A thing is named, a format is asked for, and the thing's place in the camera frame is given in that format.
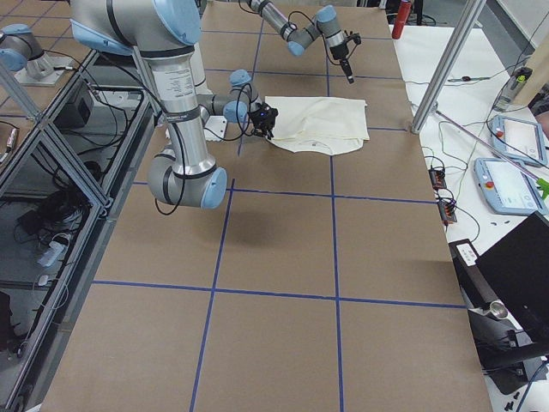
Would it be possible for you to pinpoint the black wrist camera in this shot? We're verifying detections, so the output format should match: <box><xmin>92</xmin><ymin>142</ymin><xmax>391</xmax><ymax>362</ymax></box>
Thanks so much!
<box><xmin>345</xmin><ymin>31</ymin><xmax>362</xmax><ymax>45</ymax></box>

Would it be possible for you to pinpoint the black orange usb hub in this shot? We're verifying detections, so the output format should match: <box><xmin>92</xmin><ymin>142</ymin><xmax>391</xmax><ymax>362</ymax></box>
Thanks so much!
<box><xmin>428</xmin><ymin>168</ymin><xmax>447</xmax><ymax>190</ymax></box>

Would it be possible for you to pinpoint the far blue teach pendant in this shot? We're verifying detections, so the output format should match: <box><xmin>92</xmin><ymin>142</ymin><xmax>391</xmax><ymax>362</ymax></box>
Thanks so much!
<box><xmin>488</xmin><ymin>115</ymin><xmax>548</xmax><ymax>167</ymax></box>

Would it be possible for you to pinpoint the aluminium frame post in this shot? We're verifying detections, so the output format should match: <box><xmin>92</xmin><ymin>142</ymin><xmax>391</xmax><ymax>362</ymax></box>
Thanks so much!
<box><xmin>411</xmin><ymin>0</ymin><xmax>486</xmax><ymax>134</ymax></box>

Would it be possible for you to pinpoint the blue teach pendant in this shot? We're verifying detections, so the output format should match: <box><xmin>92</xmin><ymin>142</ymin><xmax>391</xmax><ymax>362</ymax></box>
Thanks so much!
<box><xmin>474</xmin><ymin>158</ymin><xmax>548</xmax><ymax>215</ymax></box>
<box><xmin>488</xmin><ymin>115</ymin><xmax>548</xmax><ymax>167</ymax></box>

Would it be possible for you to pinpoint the aluminium frame cabinet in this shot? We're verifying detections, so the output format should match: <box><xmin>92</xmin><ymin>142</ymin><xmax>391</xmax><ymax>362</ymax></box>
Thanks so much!
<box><xmin>1</xmin><ymin>52</ymin><xmax>155</xmax><ymax>411</ymax></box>

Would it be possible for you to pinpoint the cream long-sleeve cat shirt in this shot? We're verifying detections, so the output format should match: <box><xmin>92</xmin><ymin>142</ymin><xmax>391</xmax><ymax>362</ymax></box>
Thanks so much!
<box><xmin>266</xmin><ymin>96</ymin><xmax>370</xmax><ymax>155</ymax></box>

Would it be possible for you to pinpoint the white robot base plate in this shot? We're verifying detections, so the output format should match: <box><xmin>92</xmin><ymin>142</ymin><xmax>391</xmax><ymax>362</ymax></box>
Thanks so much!
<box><xmin>165</xmin><ymin>113</ymin><xmax>228</xmax><ymax>142</ymax></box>

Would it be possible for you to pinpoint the near blue teach pendant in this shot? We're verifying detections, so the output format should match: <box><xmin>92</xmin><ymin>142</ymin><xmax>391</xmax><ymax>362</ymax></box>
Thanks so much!
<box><xmin>474</xmin><ymin>158</ymin><xmax>548</xmax><ymax>215</ymax></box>

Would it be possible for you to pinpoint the red bottle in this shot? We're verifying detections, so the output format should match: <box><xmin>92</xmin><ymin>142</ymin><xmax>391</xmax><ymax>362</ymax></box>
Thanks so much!
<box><xmin>391</xmin><ymin>0</ymin><xmax>412</xmax><ymax>39</ymax></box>

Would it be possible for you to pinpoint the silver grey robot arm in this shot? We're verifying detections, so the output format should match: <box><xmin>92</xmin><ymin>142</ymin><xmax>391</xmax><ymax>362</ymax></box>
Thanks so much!
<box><xmin>70</xmin><ymin>1</ymin><xmax>278</xmax><ymax>209</ymax></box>
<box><xmin>245</xmin><ymin>1</ymin><xmax>361</xmax><ymax>84</ymax></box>

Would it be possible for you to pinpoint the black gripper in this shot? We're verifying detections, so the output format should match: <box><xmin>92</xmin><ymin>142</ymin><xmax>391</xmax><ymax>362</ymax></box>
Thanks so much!
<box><xmin>329</xmin><ymin>42</ymin><xmax>354</xmax><ymax>84</ymax></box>
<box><xmin>250</xmin><ymin>102</ymin><xmax>279</xmax><ymax>138</ymax></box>

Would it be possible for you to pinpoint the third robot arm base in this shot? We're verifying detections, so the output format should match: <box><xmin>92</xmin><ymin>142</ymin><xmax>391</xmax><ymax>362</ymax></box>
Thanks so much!
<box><xmin>1</xmin><ymin>23</ymin><xmax>73</xmax><ymax>86</ymax></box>

